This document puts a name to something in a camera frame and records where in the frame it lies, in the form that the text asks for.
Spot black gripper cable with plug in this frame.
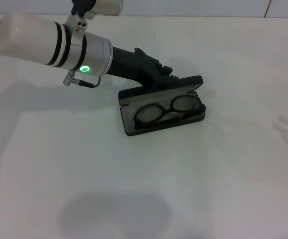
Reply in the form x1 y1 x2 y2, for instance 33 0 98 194
62 70 102 90

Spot black glasses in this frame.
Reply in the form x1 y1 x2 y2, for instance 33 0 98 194
133 95 208 129

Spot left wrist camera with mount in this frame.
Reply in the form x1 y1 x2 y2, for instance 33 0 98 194
66 0 124 47

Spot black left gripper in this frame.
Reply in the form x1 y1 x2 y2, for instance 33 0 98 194
106 46 182 88

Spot black glasses case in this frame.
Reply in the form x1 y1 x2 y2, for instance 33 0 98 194
118 74 207 137

